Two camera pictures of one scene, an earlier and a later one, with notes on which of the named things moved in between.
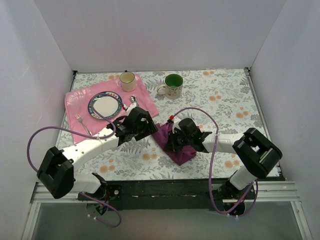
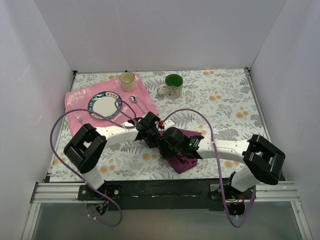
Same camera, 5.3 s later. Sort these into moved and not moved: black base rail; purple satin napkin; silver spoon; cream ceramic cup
Moved: purple satin napkin
Not moved: black base rail; silver spoon; cream ceramic cup
